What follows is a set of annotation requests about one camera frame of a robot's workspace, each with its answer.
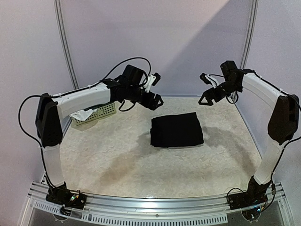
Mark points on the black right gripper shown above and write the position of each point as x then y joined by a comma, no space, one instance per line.
215,91

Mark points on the white garment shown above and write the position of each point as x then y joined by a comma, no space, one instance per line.
82,115

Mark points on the aluminium corner post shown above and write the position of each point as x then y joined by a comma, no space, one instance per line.
64,43
249,32

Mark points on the black trousers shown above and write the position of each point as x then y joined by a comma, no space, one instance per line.
177,130

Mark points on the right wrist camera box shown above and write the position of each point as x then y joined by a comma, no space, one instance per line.
208,80

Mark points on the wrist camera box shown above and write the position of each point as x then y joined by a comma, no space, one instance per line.
151,80
208,80

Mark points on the aluminium front rail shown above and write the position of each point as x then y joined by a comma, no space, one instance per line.
101,210

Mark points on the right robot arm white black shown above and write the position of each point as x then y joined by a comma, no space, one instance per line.
284,120

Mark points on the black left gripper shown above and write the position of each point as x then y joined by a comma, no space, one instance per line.
148,103

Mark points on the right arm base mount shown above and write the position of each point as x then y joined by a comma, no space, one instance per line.
254,201

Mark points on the cream perforated plastic basket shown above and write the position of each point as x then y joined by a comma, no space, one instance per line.
100,112

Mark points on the right aluminium corner post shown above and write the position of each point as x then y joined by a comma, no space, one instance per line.
249,32

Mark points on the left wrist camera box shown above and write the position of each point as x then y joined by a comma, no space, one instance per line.
151,80

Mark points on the left aluminium corner post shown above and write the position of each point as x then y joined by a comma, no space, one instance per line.
64,43

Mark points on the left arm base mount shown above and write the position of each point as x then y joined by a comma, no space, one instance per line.
67,199

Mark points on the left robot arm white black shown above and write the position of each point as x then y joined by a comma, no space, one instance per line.
53,114

